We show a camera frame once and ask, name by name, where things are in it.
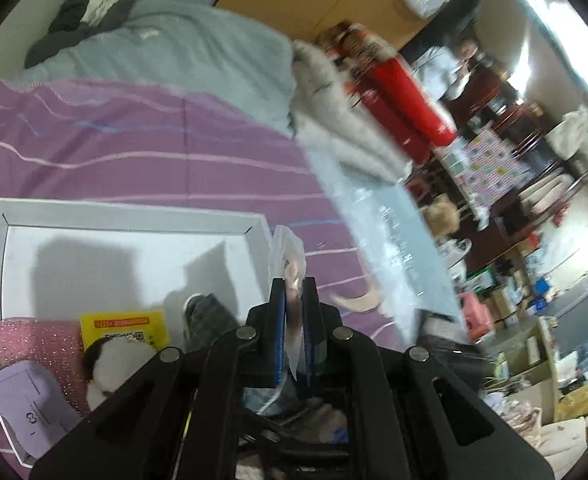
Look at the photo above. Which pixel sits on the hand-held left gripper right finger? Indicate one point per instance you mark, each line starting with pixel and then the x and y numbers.
pixel 310 330

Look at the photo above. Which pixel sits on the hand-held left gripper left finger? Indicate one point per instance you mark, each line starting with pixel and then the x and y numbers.
pixel 280 330

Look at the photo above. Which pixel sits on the clear packet with beige puff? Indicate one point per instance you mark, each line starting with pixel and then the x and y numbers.
pixel 289 260

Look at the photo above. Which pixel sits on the grey plaid pouch with bow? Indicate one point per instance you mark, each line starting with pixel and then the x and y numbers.
pixel 209 320

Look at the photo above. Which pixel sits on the yellow cloth packet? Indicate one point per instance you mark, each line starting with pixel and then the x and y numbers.
pixel 124 327

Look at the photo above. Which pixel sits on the white plush toy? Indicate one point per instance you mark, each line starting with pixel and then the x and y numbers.
pixel 119 360

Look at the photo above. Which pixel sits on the white cardboard box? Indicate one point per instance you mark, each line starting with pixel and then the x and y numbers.
pixel 124 260

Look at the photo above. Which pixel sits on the pink glitter sponge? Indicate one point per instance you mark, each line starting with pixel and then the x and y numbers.
pixel 44 345

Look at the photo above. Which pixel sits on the purple soft squishy toy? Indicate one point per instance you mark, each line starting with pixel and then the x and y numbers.
pixel 29 400

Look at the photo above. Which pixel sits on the clear plastic sheet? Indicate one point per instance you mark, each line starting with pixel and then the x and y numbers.
pixel 403 240

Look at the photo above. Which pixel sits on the white plastic container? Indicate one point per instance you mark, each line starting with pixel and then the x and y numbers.
pixel 456 260

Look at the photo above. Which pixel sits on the pink plastic stool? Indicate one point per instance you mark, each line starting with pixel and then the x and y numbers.
pixel 476 310

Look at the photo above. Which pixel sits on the golden dog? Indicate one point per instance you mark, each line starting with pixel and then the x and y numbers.
pixel 441 215

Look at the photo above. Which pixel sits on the beige folded quilt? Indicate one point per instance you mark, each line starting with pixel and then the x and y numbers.
pixel 334 125

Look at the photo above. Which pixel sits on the pink patterned box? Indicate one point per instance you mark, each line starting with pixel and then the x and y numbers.
pixel 483 165

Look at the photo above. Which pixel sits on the red folded quilt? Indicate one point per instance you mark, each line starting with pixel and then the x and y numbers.
pixel 403 95

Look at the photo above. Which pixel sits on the grey blanket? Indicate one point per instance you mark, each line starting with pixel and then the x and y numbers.
pixel 199 50

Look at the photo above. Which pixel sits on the white hanging cloth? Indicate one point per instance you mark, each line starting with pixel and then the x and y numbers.
pixel 578 130

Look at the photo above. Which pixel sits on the black hanging jacket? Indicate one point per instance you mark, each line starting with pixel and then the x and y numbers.
pixel 458 15

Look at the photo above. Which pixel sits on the dark clothing pile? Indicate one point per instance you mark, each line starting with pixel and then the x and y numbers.
pixel 69 20

